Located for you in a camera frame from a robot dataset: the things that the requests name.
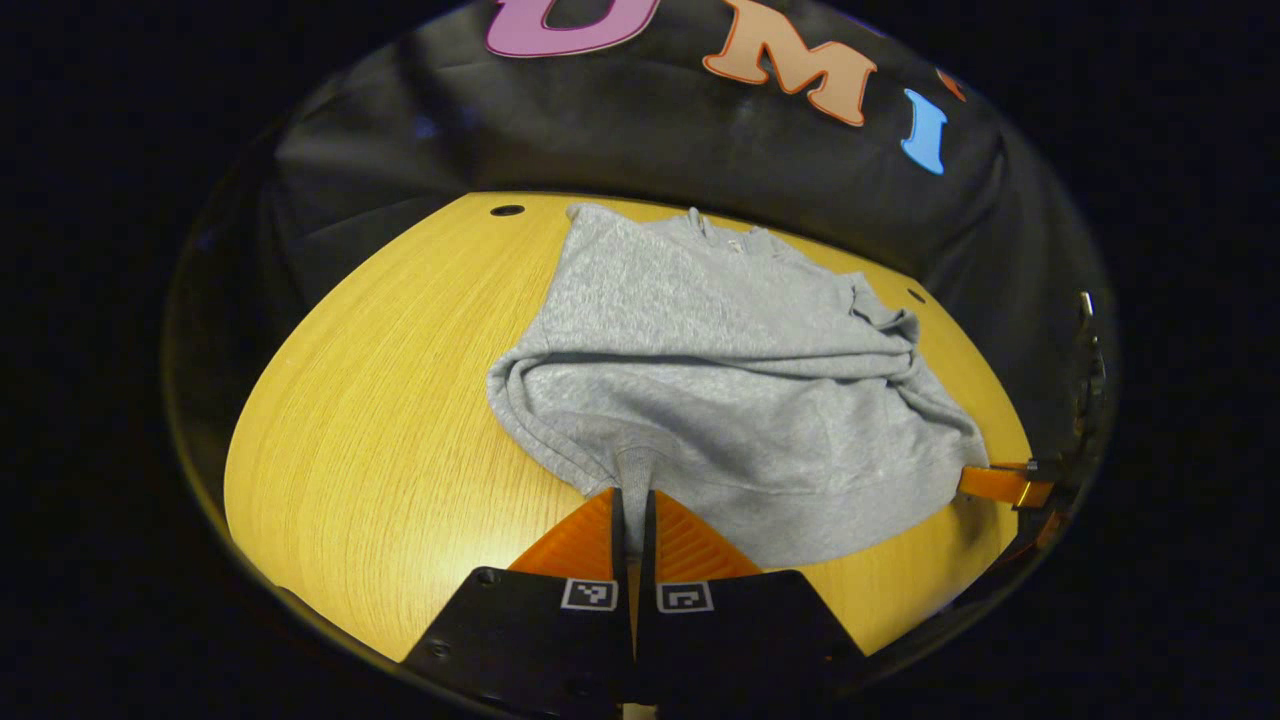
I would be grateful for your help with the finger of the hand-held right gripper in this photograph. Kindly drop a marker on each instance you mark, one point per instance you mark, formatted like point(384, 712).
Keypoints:
point(1000, 485)

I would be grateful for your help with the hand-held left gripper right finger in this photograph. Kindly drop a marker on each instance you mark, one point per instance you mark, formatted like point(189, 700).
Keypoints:
point(740, 640)

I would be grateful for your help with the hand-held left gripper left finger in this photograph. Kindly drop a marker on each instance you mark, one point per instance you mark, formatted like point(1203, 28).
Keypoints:
point(540, 640)

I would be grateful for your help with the grey zip-neck sweatshirt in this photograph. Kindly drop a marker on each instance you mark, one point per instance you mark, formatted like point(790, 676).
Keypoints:
point(720, 380)

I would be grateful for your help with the black backdrop cloth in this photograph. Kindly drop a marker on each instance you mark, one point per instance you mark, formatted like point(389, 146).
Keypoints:
point(700, 140)

